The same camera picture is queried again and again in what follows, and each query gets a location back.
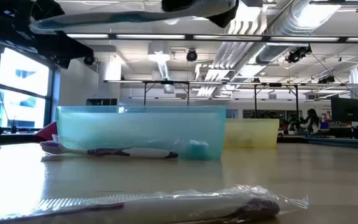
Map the overhead rig light bar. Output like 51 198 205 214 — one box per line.
65 32 358 43

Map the dark background box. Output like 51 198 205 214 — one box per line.
85 98 119 106

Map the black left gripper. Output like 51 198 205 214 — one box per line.
0 0 94 70

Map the green translucent plastic bin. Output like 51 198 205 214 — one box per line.
55 105 227 161

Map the black computer monitor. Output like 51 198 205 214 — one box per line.
331 96 358 124

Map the black stand frame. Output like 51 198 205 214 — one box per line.
142 80 190 109
253 82 300 119

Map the white ceiling light panel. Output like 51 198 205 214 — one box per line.
237 0 262 22

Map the magenta plastic bin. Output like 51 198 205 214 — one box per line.
35 121 58 141

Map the yellow plastic bin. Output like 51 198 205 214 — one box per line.
224 118 280 149

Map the person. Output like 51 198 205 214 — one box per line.
303 108 321 134

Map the blue toothbrush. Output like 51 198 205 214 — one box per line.
29 0 239 34

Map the purple wrapped toothbrush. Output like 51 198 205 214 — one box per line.
0 185 309 224
40 139 179 160

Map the silver ventilation duct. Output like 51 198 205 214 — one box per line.
255 0 343 65

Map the blue-edged background table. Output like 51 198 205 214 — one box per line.
277 135 358 151

